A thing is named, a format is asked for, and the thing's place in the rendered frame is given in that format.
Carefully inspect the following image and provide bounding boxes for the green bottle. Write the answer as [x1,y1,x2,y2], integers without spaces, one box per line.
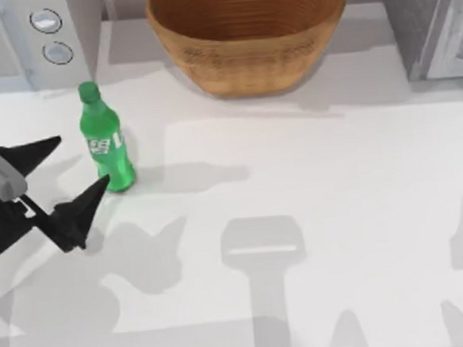
[75,78,139,196]

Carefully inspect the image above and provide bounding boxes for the microwave door handle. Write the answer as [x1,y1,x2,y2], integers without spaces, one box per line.
[0,2,35,82]

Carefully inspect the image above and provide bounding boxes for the pale microwave oven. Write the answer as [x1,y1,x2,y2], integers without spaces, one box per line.
[0,0,112,95]

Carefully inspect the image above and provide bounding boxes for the brown woven basket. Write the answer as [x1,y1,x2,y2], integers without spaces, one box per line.
[144,0,354,105]

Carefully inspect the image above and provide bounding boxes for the round microwave knob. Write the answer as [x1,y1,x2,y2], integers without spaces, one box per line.
[28,6,64,32]
[41,38,76,67]

